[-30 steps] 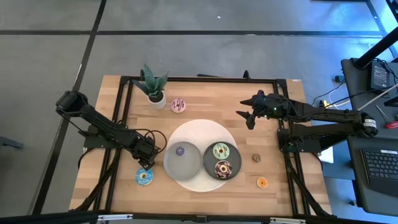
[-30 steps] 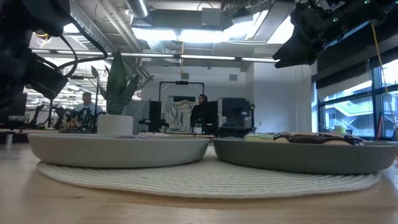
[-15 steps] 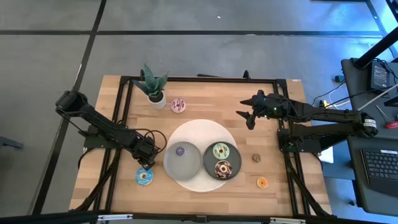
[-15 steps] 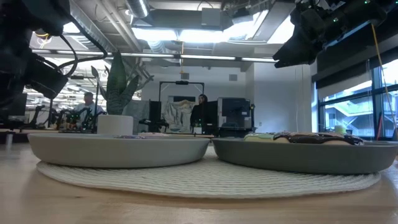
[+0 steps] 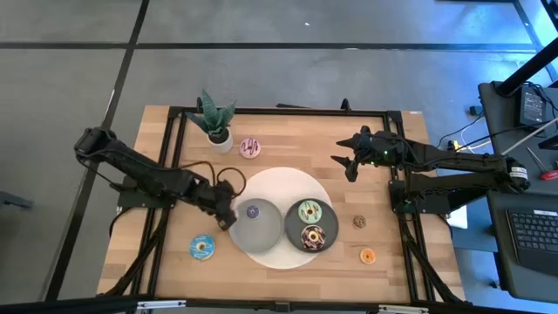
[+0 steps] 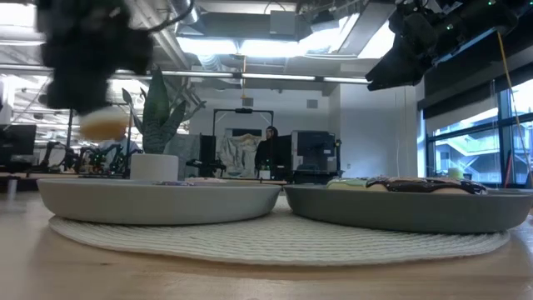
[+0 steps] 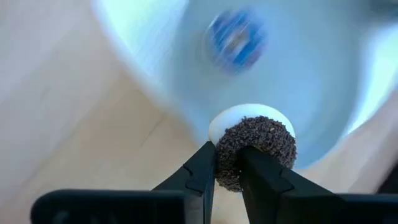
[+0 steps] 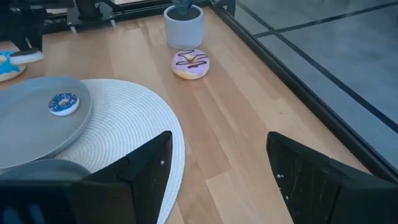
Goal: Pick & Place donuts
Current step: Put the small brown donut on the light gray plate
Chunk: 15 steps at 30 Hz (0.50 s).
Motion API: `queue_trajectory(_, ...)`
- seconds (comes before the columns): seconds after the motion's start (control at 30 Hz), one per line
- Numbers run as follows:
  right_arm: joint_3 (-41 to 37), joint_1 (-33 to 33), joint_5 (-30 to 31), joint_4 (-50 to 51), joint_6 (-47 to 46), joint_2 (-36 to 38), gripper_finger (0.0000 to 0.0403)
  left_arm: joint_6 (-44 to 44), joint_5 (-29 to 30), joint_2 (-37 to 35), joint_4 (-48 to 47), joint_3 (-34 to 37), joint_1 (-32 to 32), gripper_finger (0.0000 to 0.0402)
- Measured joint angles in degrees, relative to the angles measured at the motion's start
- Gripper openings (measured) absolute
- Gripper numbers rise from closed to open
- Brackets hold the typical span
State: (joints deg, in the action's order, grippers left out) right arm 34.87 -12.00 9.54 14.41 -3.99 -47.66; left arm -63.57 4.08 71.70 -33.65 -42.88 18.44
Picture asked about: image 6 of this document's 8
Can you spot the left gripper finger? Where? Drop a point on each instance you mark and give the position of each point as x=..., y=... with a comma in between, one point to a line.
x=64, y=93
x=95, y=96

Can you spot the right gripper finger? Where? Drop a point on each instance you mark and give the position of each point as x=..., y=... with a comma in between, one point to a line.
x=393, y=86
x=401, y=66

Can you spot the pale yellow round donut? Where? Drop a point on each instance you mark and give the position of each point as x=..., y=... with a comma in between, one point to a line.
x=104, y=125

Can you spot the large chocolate sprinkled donut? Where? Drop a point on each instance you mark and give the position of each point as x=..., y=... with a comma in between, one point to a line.
x=424, y=185

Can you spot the large green frosted donut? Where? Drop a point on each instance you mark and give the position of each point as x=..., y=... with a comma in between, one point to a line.
x=347, y=183

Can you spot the small purple frosted donut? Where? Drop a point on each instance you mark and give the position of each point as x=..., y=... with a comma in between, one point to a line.
x=175, y=183

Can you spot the large pink frosted donut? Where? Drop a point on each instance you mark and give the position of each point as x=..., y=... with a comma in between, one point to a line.
x=206, y=180

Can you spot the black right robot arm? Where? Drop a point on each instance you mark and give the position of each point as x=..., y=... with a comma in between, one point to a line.
x=479, y=16

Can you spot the person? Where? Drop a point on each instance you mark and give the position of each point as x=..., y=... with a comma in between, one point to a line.
x=268, y=150
x=121, y=146

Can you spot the background black robot arms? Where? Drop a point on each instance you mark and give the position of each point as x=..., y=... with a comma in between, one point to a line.
x=83, y=160

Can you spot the black computer monitor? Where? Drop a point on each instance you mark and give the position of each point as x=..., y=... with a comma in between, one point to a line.
x=16, y=139

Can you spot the green snake plant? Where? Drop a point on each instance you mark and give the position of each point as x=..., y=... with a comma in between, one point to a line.
x=160, y=125

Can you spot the white plant pot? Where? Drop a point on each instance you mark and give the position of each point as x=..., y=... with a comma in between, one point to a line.
x=154, y=167

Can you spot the grey equipment cabinet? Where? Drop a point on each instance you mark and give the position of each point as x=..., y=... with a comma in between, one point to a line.
x=314, y=148

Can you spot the pale green cup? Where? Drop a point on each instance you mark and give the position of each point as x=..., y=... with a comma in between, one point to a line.
x=455, y=173

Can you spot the long linear ceiling light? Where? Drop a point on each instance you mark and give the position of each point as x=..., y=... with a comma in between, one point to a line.
x=275, y=77

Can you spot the light grey round plate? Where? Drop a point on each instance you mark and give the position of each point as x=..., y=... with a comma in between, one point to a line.
x=158, y=202

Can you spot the dark grey round plate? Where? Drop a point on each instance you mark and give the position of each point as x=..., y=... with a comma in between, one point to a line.
x=408, y=210

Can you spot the pale draped cloth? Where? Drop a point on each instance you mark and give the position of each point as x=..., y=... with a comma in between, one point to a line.
x=239, y=154

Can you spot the white round woven placemat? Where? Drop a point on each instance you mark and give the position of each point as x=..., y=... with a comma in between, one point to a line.
x=275, y=243

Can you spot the grey wall speaker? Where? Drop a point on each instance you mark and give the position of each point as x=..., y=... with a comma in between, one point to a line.
x=247, y=101
x=312, y=103

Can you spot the silver ceiling duct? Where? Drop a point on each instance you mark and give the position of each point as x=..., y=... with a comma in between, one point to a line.
x=187, y=12

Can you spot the black camera stand frame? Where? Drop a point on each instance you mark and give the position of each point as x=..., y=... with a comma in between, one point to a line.
x=243, y=110

